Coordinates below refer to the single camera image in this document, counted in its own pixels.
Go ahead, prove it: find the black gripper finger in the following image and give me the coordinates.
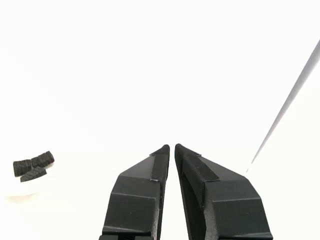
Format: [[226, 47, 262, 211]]
[[174, 143, 274, 240], [98, 144, 171, 240]]

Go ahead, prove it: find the white bowl with spout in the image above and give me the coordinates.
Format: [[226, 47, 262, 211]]
[[3, 149, 60, 198]]

